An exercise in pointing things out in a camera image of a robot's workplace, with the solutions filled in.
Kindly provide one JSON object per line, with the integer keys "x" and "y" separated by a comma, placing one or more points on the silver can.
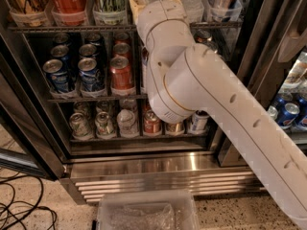
{"x": 81, "y": 129}
{"x": 104, "y": 125}

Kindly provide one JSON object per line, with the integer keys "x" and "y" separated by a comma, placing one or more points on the blue Pepsi can front left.
{"x": 57, "y": 74}

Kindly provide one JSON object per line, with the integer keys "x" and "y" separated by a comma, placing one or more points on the open fridge door left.
{"x": 36, "y": 156}

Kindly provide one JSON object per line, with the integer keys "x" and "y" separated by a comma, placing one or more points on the clear plastic bin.
{"x": 153, "y": 210}

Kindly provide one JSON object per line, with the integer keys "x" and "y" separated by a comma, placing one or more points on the red soda can front middle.
{"x": 121, "y": 73}

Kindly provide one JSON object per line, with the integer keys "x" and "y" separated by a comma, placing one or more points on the gold can bottom shelf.
{"x": 175, "y": 129}

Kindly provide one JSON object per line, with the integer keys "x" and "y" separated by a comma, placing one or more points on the gold soda can second row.
{"x": 205, "y": 37}

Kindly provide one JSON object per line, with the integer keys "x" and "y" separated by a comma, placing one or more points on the red Coca-Cola can top shelf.
{"x": 69, "y": 12}

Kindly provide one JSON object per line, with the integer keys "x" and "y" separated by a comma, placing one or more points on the blue Pepsi can second row left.
{"x": 62, "y": 53}

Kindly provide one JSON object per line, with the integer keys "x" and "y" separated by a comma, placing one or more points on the clear bottle bottom shelf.
{"x": 127, "y": 124}

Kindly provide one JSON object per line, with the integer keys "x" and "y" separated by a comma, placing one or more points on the green can top shelf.
{"x": 109, "y": 12}

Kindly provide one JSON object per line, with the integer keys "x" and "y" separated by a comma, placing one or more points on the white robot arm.
{"x": 184, "y": 76}

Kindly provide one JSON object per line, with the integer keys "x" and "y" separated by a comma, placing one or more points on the silver can bottom front left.
{"x": 81, "y": 129}

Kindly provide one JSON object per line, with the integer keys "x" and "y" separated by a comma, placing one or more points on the blue pepsi can second row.
{"x": 62, "y": 53}
{"x": 90, "y": 51}

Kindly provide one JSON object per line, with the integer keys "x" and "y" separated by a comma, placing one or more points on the stainless steel display fridge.
{"x": 204, "y": 164}

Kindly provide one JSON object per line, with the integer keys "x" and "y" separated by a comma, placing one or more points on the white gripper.
{"x": 158, "y": 13}

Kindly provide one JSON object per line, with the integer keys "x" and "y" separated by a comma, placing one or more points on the gold can shelf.
{"x": 175, "y": 129}
{"x": 30, "y": 13}

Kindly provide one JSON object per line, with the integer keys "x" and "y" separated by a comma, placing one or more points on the red can bottom shelf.
{"x": 152, "y": 123}

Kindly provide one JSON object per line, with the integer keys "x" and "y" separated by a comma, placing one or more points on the red soda can second row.
{"x": 122, "y": 50}

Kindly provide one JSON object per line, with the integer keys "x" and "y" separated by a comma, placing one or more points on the gold can top shelf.
{"x": 30, "y": 13}

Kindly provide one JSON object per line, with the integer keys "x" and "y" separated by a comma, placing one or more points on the blue Pepsi can behind glass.
{"x": 287, "y": 114}

